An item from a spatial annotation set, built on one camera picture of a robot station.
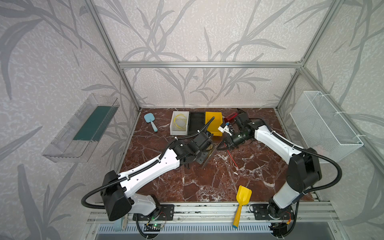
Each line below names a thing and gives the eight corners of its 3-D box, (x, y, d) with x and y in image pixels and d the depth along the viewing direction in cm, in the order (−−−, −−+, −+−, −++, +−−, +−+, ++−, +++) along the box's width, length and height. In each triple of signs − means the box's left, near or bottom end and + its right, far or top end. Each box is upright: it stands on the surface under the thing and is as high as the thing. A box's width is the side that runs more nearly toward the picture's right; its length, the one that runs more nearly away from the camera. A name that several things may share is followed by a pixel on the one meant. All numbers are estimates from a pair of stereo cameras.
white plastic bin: (171, 135, 106) (169, 129, 100) (173, 117, 117) (172, 111, 111) (188, 135, 106) (187, 129, 100) (189, 117, 117) (188, 111, 111)
